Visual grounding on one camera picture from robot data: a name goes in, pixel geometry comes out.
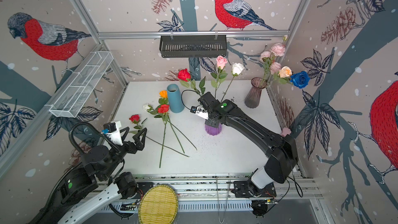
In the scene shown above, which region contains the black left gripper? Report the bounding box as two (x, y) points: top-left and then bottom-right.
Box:
(100, 126), (147, 179)

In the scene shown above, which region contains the blue purple glass vase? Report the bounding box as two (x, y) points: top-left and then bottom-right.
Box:
(205, 120), (222, 136)

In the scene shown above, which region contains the dark red rose flower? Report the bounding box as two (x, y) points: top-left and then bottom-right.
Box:
(177, 69), (206, 96)

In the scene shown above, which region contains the smoky pink glass vase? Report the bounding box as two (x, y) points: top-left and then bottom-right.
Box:
(244, 77), (268, 108)

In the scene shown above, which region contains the pink rose flower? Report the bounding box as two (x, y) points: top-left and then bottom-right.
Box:
(211, 56), (228, 98)

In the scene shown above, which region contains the white rose flower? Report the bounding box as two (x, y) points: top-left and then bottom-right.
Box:
(221, 63), (245, 102)
(143, 103), (198, 153)

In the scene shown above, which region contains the pink carnation flower stem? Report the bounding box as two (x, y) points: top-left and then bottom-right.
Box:
(270, 62), (282, 75)

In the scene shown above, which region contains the cream peach rose stem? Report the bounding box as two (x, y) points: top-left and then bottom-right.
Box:
(272, 66), (293, 84)

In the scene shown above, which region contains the blue rose flower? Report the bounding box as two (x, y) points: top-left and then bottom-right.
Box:
(290, 71), (311, 89)

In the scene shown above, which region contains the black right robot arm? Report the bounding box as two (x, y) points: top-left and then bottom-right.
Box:
(190, 92), (298, 198)

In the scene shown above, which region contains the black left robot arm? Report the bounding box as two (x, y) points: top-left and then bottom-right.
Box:
(30, 122), (147, 224)

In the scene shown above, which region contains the teal ceramic vase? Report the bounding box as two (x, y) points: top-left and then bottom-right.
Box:
(166, 84), (184, 113)

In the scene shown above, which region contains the orange rose flower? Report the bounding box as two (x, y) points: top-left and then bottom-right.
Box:
(159, 90), (168, 99)

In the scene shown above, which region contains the yellow woven round mat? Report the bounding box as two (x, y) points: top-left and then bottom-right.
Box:
(138, 185), (178, 224)

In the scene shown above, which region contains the pink silicone spatula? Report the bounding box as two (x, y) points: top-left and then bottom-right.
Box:
(280, 127), (292, 137)

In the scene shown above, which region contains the black hanging wire basket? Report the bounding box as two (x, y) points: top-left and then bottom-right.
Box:
(159, 35), (227, 58)

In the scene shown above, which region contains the white mesh wall shelf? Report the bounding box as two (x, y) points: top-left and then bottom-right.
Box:
(49, 51), (114, 118)

